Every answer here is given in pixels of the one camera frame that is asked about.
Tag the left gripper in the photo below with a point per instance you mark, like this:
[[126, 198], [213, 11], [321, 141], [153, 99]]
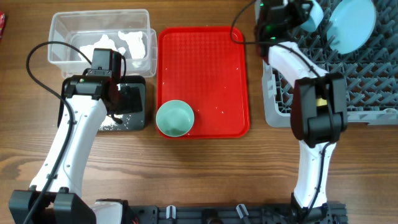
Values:
[[131, 99]]

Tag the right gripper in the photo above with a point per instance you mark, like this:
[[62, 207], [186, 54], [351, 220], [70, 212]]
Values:
[[296, 8]]

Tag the light blue rice bowl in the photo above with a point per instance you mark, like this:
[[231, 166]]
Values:
[[315, 16]]

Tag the mint green bowl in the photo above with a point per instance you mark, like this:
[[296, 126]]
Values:
[[175, 118]]

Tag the white tissue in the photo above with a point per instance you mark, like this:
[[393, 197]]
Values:
[[104, 43], [135, 43]]

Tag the light blue plate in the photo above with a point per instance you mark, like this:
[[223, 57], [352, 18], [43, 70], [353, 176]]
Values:
[[352, 23]]

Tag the yellow plastic cup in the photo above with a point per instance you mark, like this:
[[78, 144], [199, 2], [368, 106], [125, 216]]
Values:
[[321, 102]]

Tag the red snack wrapper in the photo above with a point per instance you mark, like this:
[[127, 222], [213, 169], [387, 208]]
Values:
[[2, 23]]

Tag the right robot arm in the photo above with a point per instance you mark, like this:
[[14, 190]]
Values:
[[318, 113]]

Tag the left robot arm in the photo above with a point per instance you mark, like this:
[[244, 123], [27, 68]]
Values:
[[54, 195]]

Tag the black waste tray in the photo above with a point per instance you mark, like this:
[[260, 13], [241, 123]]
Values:
[[105, 103]]

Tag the grey dishwasher rack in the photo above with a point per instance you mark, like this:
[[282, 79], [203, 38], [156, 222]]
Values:
[[370, 72]]

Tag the clear plastic bin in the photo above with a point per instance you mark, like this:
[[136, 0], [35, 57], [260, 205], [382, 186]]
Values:
[[79, 28]]

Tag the red serving tray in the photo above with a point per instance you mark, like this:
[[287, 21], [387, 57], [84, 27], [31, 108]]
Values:
[[206, 68]]

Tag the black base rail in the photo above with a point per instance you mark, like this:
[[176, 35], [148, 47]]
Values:
[[266, 214]]

